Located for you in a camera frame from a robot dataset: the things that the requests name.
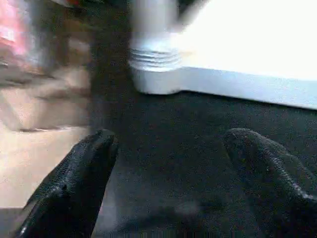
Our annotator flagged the black work mat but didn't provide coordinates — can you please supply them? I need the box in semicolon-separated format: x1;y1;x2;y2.
87;0;317;238

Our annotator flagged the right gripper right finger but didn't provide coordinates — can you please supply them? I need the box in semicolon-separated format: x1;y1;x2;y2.
222;128;317;238

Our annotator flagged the pink cloth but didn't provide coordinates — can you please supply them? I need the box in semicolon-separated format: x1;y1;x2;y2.
0;0;30;62

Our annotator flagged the white plastic table leg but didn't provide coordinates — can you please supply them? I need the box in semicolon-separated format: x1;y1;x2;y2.
128;0;183;73

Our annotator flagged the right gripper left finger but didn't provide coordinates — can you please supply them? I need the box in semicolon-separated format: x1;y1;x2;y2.
12;130;119;238

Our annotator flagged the white plastic table top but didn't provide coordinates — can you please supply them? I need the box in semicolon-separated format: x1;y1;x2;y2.
130;0;317;111

